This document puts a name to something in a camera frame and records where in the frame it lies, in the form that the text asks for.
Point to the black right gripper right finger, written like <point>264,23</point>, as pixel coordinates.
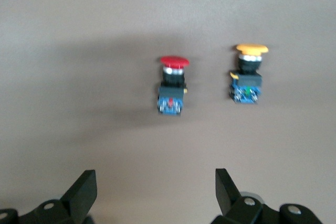
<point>228,197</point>

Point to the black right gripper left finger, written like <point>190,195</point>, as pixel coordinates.
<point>78,197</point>

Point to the red mushroom push button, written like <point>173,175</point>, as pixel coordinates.
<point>172,87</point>

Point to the yellow mushroom push button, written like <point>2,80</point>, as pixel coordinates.
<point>246,82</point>

